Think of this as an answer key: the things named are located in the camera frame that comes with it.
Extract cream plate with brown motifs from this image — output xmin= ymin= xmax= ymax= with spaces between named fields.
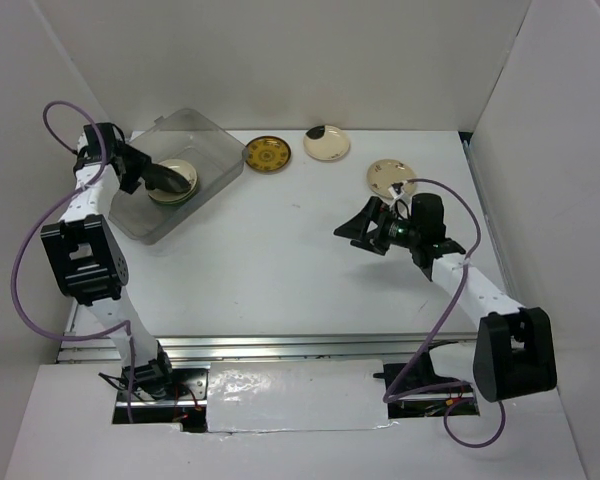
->
xmin=366 ymin=159 xmax=417 ymax=200

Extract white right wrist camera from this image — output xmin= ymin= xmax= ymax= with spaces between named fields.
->
xmin=388 ymin=182 xmax=406 ymax=201

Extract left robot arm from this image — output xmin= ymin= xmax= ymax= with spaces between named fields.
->
xmin=40 ymin=123 xmax=178 ymax=400

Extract cream plate with black patch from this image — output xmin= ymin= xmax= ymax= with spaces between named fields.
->
xmin=303 ymin=125 xmax=351 ymax=162

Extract white cover panel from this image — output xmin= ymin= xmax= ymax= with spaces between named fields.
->
xmin=206 ymin=360 xmax=390 ymax=433

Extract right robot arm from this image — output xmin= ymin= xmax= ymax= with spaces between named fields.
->
xmin=334 ymin=193 xmax=557 ymax=403

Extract black glossy plate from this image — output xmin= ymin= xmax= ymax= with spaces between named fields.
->
xmin=141 ymin=164 xmax=191 ymax=194

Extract yellow patterned plate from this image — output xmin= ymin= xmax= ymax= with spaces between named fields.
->
xmin=245 ymin=135 xmax=292 ymax=174

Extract clear plastic bin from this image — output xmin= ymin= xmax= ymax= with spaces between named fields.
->
xmin=75 ymin=107 xmax=248 ymax=246

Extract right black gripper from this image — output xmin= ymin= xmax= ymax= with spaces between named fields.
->
xmin=335 ymin=196 xmax=422 ymax=255

